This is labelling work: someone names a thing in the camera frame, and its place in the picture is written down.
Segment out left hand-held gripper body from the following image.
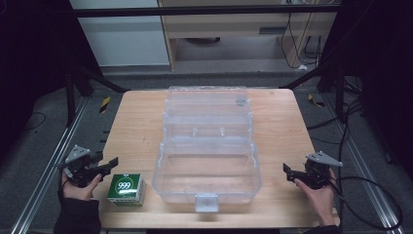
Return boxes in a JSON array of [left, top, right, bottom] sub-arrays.
[[56, 144, 105, 189]]

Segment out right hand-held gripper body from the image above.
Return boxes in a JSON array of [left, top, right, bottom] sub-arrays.
[[292, 150, 344, 191]]

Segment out person's left hand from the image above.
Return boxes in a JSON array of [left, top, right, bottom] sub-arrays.
[[60, 173, 103, 202]]

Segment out person's right hand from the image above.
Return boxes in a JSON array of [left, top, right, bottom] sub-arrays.
[[293, 168, 337, 227]]

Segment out green and white carton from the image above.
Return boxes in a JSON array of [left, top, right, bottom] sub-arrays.
[[106, 173, 147, 207]]

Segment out yellow black tape marker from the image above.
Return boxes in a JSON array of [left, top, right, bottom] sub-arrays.
[[98, 95, 112, 114], [307, 93, 326, 108]]

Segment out black metal stand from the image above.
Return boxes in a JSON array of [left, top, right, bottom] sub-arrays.
[[63, 63, 129, 129], [279, 61, 347, 124]]

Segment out clear plastic storage box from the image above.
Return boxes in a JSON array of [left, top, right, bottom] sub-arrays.
[[151, 85, 263, 214]]

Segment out black curtain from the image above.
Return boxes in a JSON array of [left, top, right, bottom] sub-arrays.
[[319, 0, 413, 183], [0, 0, 104, 164]]

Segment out white cabinet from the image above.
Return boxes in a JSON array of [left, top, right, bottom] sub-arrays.
[[69, 0, 171, 68]]

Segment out light wooden desk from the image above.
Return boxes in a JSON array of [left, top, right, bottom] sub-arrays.
[[157, 0, 338, 71]]

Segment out aluminium floor rail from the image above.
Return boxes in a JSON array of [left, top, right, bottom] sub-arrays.
[[9, 97, 90, 234], [323, 93, 405, 234]]

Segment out thin black floor cable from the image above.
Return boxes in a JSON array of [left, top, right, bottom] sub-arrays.
[[21, 111, 47, 133]]

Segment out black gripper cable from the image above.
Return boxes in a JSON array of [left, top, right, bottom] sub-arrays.
[[327, 175, 404, 231]]

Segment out black hanging desk cables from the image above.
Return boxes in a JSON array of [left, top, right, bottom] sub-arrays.
[[280, 12, 323, 69]]

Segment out black horizontal frame bar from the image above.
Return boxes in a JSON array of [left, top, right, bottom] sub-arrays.
[[69, 4, 342, 18]]

